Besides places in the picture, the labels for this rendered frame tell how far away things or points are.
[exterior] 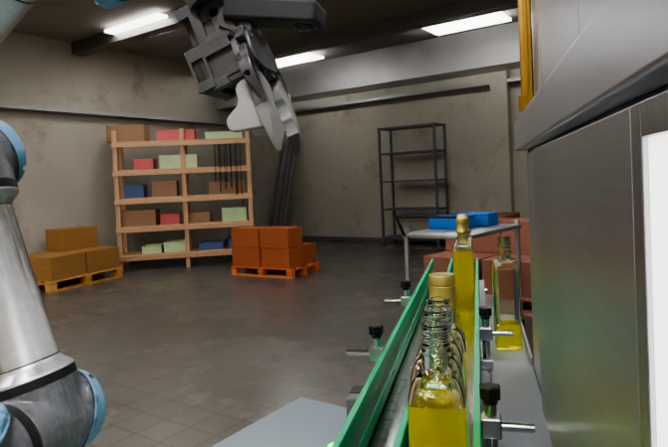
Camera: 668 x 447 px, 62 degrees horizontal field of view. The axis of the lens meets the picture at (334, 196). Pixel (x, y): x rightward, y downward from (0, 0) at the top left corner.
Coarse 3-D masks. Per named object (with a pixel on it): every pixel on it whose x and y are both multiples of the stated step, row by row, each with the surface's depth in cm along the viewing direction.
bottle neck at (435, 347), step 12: (420, 324) 57; (432, 324) 58; (444, 324) 56; (432, 336) 55; (444, 336) 55; (432, 348) 55; (444, 348) 55; (432, 360) 55; (444, 360) 55; (432, 372) 55; (444, 372) 55
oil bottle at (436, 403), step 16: (416, 384) 55; (432, 384) 55; (448, 384) 54; (464, 384) 57; (416, 400) 55; (432, 400) 54; (448, 400) 54; (464, 400) 54; (416, 416) 55; (432, 416) 54; (448, 416) 54; (464, 416) 54; (416, 432) 55; (432, 432) 54; (448, 432) 54; (464, 432) 54
